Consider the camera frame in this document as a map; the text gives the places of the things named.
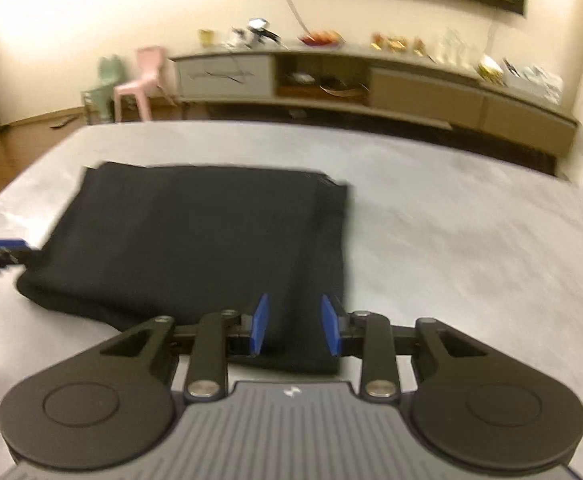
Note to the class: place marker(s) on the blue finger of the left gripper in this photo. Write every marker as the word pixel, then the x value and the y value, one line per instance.
pixel 12 244

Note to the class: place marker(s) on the white tray of items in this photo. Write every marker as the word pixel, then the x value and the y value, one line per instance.
pixel 534 80

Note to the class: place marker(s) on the pink plastic child chair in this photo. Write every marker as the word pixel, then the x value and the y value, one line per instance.
pixel 150 61

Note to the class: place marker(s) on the yellow cup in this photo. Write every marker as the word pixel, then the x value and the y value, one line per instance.
pixel 206 38

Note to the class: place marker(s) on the black trousers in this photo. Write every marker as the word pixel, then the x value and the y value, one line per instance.
pixel 187 241

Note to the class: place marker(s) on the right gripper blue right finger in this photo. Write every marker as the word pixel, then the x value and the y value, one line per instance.
pixel 368 337

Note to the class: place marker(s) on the golden ornament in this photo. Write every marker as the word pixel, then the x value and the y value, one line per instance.
pixel 397 44

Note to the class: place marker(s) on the long grey tv cabinet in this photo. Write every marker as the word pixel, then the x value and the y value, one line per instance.
pixel 380 84

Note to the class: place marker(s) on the clear glasses on tray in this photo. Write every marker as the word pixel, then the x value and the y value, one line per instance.
pixel 452 50

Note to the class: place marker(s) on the green plastic child chair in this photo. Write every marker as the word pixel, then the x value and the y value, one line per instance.
pixel 99 100

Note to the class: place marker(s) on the red fruit plate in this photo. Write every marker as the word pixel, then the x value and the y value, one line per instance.
pixel 321 39

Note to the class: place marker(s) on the small black camera gadget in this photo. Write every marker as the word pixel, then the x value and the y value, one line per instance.
pixel 259 33

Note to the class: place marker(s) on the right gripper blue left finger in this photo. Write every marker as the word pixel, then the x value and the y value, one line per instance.
pixel 219 337

